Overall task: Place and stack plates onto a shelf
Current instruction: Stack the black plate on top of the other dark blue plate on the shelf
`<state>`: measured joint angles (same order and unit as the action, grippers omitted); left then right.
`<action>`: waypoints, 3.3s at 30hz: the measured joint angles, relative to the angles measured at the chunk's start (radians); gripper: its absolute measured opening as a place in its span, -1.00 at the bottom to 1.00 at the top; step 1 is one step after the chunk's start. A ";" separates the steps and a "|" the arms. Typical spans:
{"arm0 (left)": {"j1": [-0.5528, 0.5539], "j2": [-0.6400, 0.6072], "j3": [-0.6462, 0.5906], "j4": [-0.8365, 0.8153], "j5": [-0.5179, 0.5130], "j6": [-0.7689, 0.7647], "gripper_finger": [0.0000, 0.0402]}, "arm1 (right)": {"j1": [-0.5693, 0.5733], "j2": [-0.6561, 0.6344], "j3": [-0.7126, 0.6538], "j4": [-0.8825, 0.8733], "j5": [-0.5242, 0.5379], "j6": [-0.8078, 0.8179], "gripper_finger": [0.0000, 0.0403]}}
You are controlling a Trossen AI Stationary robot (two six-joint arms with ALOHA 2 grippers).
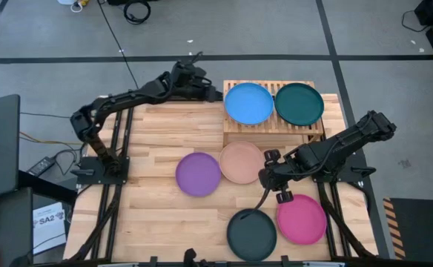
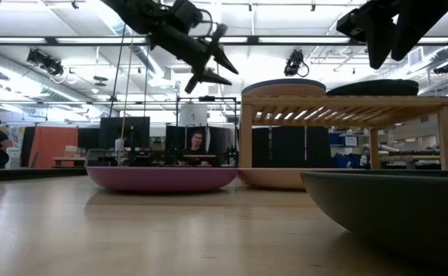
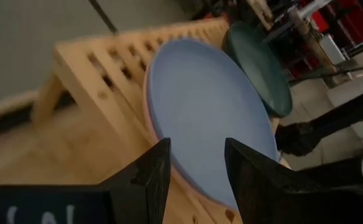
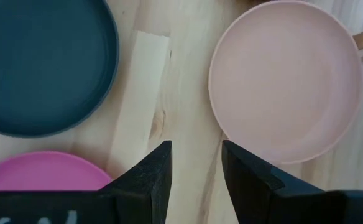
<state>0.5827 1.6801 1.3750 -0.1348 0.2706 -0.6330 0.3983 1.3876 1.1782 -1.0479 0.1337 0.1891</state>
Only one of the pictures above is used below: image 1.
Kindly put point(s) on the hazard striped black mat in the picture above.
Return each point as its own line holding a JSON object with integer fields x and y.
{"x": 420, "y": 230}

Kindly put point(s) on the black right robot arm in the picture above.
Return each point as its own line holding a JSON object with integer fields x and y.
{"x": 335, "y": 148}

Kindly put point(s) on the black power adapter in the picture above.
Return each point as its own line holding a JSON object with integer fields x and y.
{"x": 41, "y": 166}

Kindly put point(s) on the dark grey desk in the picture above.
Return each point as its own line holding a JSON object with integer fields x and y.
{"x": 12, "y": 230}

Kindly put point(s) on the dark teal plate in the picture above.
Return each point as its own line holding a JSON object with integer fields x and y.
{"x": 299, "y": 104}

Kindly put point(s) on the wooden slatted shelf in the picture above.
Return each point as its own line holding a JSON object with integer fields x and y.
{"x": 305, "y": 130}

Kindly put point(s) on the purple plate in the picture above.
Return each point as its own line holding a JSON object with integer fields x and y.
{"x": 198, "y": 174}

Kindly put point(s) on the black aluminium table frame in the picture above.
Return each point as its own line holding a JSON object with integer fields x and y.
{"x": 129, "y": 130}

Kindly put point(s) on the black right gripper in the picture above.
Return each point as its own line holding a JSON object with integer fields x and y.
{"x": 276, "y": 177}

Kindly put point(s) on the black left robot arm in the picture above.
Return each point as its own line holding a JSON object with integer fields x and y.
{"x": 127, "y": 100}

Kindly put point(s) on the blue plate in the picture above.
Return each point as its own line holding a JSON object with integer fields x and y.
{"x": 249, "y": 104}

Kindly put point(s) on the magenta plate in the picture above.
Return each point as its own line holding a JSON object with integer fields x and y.
{"x": 303, "y": 222}

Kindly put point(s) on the white SA2 sheet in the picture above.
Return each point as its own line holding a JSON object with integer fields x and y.
{"x": 49, "y": 230}

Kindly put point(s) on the peach plate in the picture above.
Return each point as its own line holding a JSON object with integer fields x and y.
{"x": 240, "y": 163}

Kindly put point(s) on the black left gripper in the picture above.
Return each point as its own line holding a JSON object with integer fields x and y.
{"x": 196, "y": 93}

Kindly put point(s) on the small black object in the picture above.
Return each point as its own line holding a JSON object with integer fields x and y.
{"x": 190, "y": 256}

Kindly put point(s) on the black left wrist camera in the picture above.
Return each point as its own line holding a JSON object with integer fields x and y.
{"x": 187, "y": 74}

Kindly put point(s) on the dark grey plate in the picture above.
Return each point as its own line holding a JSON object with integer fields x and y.
{"x": 253, "y": 237}

